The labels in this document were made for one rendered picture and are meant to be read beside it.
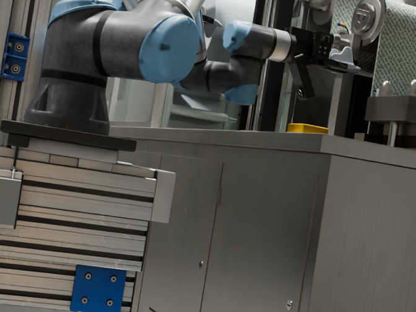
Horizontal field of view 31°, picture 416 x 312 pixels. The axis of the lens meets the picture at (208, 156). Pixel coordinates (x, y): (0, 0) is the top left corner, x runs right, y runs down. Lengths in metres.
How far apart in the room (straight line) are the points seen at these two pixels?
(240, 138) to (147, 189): 0.65
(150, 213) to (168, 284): 1.02
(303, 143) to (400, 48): 0.50
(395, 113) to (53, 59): 0.86
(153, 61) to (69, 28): 0.17
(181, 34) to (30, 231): 0.42
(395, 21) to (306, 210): 0.63
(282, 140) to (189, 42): 0.51
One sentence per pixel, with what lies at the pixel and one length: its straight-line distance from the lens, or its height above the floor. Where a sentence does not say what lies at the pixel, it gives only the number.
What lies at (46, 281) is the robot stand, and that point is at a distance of 1.34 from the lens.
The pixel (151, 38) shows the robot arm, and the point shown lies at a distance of 1.23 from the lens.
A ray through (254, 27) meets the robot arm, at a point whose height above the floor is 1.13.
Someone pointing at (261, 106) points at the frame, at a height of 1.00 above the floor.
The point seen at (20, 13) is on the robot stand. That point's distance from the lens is 1.54.
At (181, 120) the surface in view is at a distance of 2.82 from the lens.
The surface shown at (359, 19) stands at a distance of 2.04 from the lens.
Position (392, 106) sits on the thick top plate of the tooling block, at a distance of 1.82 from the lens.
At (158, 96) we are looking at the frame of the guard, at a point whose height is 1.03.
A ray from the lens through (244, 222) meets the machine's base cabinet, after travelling 1.88.
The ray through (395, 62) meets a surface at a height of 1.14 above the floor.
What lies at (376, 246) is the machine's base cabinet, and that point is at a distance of 1.68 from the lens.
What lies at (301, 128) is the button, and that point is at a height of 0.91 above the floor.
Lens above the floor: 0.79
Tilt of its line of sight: 1 degrees up
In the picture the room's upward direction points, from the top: 9 degrees clockwise
